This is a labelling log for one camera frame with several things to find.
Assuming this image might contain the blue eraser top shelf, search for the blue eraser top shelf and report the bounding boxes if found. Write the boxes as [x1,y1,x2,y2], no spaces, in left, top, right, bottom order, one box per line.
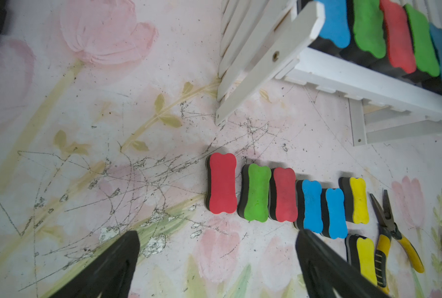
[321,188,348,239]
[294,180,323,233]

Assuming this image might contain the white wooden two-tier shelf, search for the white wooden two-tier shelf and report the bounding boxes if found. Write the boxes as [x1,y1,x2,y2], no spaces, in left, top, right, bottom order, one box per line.
[215,1,442,146]

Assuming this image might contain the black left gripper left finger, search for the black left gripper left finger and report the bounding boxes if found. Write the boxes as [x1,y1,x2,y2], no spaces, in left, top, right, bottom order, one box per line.
[52,231,140,298]

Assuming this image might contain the red eraser shelf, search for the red eraser shelf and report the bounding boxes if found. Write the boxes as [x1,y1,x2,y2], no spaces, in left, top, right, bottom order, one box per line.
[205,153,238,214]
[370,0,417,78]
[269,168,298,223]

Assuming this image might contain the yellow eraser top shelf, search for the yellow eraser top shelf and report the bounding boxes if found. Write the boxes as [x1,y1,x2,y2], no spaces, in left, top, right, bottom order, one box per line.
[339,177,369,224]

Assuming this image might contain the yellow eraser shelf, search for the yellow eraser shelf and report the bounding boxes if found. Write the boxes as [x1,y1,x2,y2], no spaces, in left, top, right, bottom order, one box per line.
[339,177,369,224]
[345,234,377,286]

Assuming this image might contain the red eraser top shelf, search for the red eraser top shelf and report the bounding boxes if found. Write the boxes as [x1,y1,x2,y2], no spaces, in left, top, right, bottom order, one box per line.
[205,153,238,214]
[269,168,298,223]

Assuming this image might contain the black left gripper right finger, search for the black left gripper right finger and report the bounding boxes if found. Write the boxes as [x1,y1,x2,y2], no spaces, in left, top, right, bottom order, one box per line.
[295,230,388,298]

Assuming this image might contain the green eraser top shelf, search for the green eraser top shelf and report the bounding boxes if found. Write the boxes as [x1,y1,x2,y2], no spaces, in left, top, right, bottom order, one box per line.
[238,163,272,222]

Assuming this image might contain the yellow handled pliers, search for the yellow handled pliers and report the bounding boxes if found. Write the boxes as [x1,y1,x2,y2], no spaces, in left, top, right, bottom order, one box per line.
[370,190,424,294]

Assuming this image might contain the green eraser shelf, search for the green eraser shelf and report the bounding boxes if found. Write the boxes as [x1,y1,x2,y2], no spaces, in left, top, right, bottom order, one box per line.
[403,1,440,83]
[238,163,272,222]
[340,0,387,67]

